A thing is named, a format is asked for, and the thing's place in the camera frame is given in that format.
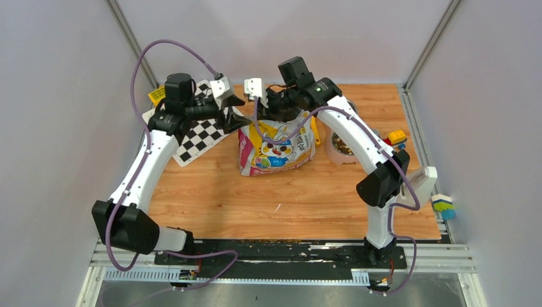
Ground yellow red blue block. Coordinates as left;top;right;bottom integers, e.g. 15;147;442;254
148;84;166;107

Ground stacked coloured toy blocks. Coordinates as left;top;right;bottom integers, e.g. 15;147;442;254
431;194;456;221

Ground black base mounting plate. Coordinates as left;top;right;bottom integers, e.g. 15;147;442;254
154;239;407;280

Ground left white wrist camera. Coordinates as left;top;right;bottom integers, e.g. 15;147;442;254
209;76;235;110

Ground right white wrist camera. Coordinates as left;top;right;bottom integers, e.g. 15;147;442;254
244;77;268;109

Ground toy block car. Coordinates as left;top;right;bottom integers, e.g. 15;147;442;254
383;129;408;150

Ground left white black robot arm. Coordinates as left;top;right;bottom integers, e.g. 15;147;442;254
91;73;246;264

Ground aluminium rail frame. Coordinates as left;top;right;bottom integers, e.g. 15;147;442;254
77;241;483;306

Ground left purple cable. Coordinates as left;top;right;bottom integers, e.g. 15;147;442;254
104;39;239;307

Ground yellow plastic scoop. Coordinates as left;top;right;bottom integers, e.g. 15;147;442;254
311;117;321;146

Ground pet food bag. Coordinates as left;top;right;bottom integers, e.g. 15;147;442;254
238;111;316;177

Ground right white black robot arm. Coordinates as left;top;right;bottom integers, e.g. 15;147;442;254
254;56;410;267

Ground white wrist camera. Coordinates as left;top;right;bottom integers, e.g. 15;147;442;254
209;76;235;110
244;77;268;109

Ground white wedge holder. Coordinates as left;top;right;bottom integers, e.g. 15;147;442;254
397;166;438;208

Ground purple cable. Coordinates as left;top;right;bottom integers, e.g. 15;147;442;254
104;39;239;307
253;99;422;296

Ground checkerboard calibration board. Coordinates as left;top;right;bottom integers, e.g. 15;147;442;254
142;80;229;167

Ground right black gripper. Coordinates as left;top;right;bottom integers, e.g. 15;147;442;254
256;86;299;122

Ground pink double pet bowl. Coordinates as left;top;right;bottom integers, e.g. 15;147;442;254
324;124;359;165

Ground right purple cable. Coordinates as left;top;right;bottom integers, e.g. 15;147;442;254
253;99;422;296

